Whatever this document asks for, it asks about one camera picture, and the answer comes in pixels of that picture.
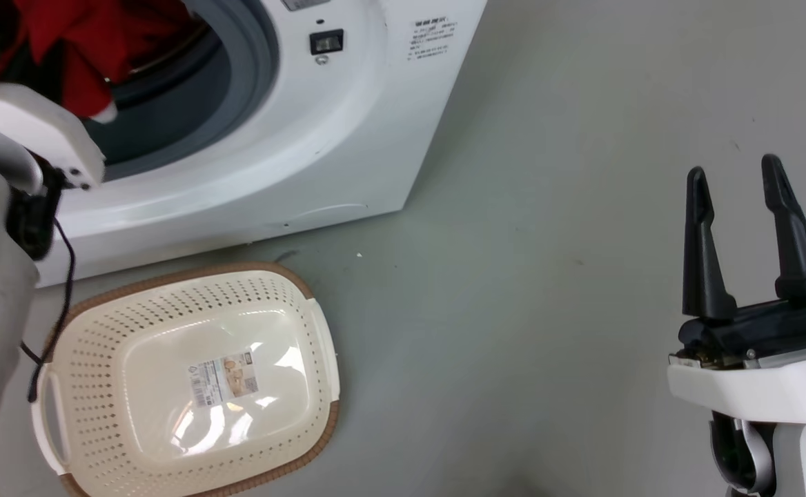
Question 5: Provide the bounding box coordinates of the red garment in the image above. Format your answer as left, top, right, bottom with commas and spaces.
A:
0, 0, 200, 124

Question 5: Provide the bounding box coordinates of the grey rubber door gasket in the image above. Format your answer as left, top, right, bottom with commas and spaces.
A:
83, 0, 280, 182

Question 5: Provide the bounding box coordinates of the white front-load washing machine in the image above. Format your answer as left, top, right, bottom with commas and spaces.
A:
0, 0, 488, 288

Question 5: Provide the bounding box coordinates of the cream perforated laundry basket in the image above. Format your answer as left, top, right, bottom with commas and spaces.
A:
30, 262, 341, 497

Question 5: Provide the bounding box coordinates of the product sticker with barcode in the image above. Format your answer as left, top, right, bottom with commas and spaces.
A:
188, 351, 261, 409

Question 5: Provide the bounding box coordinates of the black door latch socket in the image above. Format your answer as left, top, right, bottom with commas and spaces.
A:
310, 30, 344, 56

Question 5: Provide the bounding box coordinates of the printed text label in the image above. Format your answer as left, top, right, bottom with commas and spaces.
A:
408, 17, 456, 62

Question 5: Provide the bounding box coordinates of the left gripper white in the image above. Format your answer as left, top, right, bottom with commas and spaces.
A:
0, 28, 106, 191

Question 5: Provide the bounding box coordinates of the thin black cable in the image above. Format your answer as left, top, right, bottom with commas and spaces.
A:
21, 215, 77, 404

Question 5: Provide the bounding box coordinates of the right gripper dark white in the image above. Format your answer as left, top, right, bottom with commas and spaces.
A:
667, 153, 806, 425

